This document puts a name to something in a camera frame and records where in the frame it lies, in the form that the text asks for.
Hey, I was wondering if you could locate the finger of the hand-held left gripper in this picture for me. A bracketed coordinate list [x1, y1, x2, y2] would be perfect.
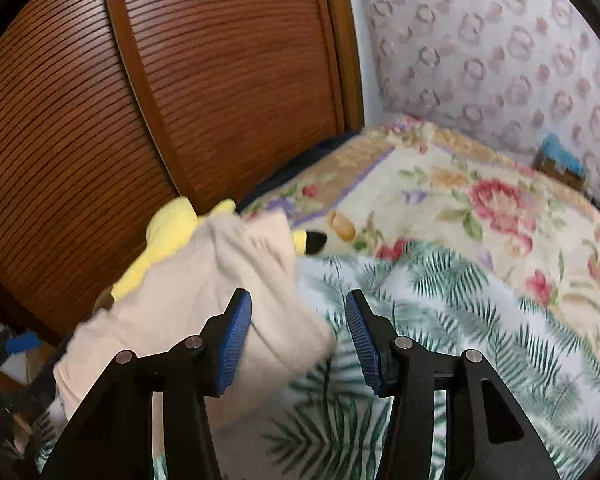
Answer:
[0, 331, 42, 361]

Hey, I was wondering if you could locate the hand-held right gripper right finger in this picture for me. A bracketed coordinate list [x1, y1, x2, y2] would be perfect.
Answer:
[344, 289, 561, 480]

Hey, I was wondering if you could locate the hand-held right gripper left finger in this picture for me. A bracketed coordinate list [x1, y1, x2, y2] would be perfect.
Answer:
[40, 287, 253, 480]

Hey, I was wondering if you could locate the peach printed t-shirt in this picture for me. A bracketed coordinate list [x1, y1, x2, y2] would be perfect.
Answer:
[52, 208, 337, 431]

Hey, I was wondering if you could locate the leaf print bedsheet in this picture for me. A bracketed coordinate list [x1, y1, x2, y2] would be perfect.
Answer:
[30, 240, 600, 480]

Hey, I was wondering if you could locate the yellow plush toy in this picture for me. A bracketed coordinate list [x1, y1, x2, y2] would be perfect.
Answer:
[111, 196, 328, 301]

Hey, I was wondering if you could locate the floral blanket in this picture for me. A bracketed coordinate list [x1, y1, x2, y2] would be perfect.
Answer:
[237, 112, 600, 361]

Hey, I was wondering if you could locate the dark blue mattress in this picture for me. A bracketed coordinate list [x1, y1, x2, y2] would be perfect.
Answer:
[237, 130, 376, 211]

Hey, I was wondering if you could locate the small brown box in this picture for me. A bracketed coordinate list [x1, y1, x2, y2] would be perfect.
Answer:
[532, 152, 583, 191]

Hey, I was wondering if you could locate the wooden louvred wardrobe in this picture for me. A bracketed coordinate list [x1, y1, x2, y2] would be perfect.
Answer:
[0, 0, 366, 346]

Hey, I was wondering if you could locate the blue crumpled cloth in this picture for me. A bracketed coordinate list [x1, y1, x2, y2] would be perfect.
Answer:
[539, 132, 588, 178]

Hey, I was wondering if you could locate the ring patterned sheer curtain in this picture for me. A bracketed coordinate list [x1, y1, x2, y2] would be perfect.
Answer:
[352, 0, 600, 221]

